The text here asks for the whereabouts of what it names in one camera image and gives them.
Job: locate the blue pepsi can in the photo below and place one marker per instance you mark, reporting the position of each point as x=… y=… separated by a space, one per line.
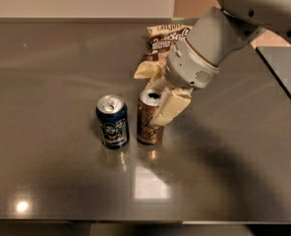
x=112 y=114

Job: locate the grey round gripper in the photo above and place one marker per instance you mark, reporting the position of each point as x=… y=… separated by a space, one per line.
x=187 y=68

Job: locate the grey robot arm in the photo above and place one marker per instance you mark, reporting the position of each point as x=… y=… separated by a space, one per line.
x=235 y=23

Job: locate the dark side table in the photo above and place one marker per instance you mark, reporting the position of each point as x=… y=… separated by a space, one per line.
x=278 y=60

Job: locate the orange soda can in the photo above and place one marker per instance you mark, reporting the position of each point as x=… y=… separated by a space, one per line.
x=148 y=103

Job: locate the beige brown chip bag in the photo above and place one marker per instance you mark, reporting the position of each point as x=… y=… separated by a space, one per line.
x=161 y=39

